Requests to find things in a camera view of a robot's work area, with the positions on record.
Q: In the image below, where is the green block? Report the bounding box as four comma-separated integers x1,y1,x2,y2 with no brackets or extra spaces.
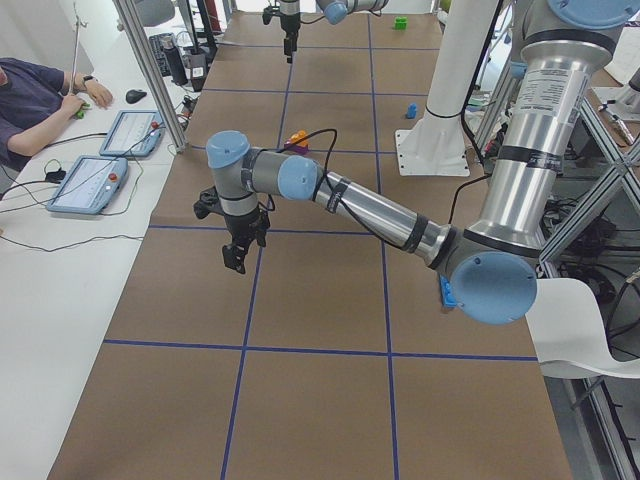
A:
393,16,407,30

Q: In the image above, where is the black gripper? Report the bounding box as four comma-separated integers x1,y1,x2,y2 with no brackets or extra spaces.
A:
222,209,270,274
280,13,300,63

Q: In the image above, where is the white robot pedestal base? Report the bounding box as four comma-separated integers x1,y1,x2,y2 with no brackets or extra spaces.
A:
395,0,501,177

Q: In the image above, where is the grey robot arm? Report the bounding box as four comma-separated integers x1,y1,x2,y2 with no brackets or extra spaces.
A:
263,0,388,64
194,1,639,324

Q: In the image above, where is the small blue block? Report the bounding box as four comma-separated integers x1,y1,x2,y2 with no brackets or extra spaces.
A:
405,103,418,119

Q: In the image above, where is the seated person in navy shirt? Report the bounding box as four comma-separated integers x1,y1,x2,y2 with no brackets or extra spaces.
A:
1,58,113,171

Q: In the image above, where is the lower teach pendant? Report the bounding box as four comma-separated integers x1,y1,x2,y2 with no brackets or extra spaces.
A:
46,155,129,215

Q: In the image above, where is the upper teach pendant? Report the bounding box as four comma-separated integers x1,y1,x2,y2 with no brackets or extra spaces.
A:
99,110,164,157

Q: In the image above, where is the white chair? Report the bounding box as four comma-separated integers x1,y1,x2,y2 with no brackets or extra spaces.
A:
525,278,639,380

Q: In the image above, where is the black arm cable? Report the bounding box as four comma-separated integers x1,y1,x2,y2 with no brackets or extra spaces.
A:
264,128,416,251

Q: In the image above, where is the black water bottle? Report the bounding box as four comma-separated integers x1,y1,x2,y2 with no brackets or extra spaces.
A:
163,39,188,86

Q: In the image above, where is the teach pendant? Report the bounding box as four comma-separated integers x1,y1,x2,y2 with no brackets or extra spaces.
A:
46,155,129,215
99,110,164,157

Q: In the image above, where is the long blue studded brick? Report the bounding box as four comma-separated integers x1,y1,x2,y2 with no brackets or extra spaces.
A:
438,275,458,309

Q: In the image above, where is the black keyboard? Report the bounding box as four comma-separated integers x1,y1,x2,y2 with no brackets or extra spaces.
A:
148,33,177,77

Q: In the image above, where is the aluminium frame post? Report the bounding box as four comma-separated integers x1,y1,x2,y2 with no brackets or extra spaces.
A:
113,0,187,153

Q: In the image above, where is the purple trapezoid block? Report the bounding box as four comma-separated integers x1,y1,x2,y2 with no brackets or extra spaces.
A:
283,140,309,155

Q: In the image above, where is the black computer mouse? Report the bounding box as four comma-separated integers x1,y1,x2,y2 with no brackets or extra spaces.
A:
125,89,147,105

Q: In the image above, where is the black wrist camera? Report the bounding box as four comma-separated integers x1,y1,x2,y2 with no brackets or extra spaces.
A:
262,4,280,25
193,186,224,219

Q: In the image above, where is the aluminium frame rack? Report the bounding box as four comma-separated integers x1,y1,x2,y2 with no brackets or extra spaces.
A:
492,69,640,480

